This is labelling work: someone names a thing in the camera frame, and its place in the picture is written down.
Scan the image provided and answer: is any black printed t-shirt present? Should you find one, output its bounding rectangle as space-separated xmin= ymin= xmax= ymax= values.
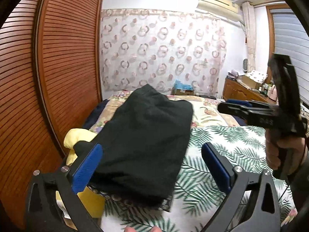
xmin=73 ymin=85 xmax=193 ymax=208

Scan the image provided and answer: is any right forearm grey sleeve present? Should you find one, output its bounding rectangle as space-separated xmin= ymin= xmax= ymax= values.
xmin=288 ymin=153 xmax=309 ymax=212

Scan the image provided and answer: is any person's right hand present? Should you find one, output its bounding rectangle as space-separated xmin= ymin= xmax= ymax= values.
xmin=264 ymin=127 xmax=309 ymax=175

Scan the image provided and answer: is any person's left hand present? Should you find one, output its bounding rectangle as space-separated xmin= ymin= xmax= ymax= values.
xmin=124 ymin=225 xmax=163 ymax=232

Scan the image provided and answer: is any pink kettle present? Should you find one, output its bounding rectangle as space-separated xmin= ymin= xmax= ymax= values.
xmin=268 ymin=85 xmax=278 ymax=101

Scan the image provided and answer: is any floral leaf bed blanket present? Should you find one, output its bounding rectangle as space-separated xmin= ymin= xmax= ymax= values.
xmin=88 ymin=90 xmax=299 ymax=232

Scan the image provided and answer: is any cardboard box on sideboard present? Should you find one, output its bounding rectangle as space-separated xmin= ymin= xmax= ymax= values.
xmin=239 ymin=70 xmax=268 ymax=89

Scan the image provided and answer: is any wooden sideboard cabinet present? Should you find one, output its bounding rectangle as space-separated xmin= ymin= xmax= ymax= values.
xmin=222 ymin=78 xmax=277 ymax=104

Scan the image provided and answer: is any navy blue garment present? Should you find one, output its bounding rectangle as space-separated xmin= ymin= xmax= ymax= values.
xmin=82 ymin=99 xmax=110 ymax=130

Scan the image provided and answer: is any grey window roller blind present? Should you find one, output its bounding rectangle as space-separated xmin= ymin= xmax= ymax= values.
xmin=270 ymin=9 xmax=309 ymax=104

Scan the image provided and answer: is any blue item on box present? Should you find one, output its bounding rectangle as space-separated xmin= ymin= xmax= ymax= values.
xmin=171 ymin=80 xmax=194 ymax=96

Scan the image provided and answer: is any circle patterned curtain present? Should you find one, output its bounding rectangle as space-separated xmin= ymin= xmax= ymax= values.
xmin=100 ymin=9 xmax=227 ymax=96

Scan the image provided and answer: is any brown louvered wardrobe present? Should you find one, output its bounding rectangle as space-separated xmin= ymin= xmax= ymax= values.
xmin=1 ymin=0 xmax=103 ymax=231

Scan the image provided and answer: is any white wall air conditioner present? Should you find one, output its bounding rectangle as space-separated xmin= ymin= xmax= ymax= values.
xmin=197 ymin=0 xmax=243 ymax=22

